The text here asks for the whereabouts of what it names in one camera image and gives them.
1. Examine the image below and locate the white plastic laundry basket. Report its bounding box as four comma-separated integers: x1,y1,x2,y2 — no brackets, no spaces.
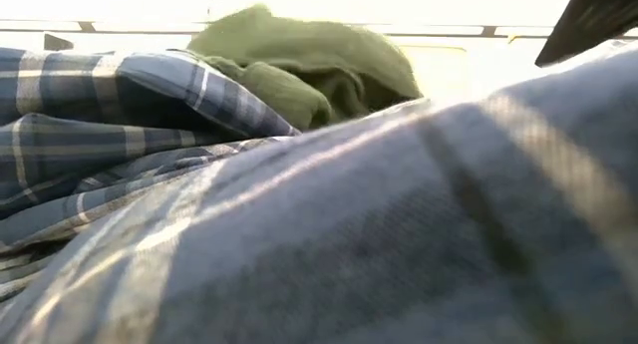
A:
396,43,470,104

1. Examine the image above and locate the dark green sweater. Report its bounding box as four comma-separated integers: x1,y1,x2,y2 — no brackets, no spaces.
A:
186,3,425,132

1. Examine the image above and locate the blue plaid shirt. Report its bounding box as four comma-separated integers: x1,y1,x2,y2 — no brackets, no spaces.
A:
0,38,638,344

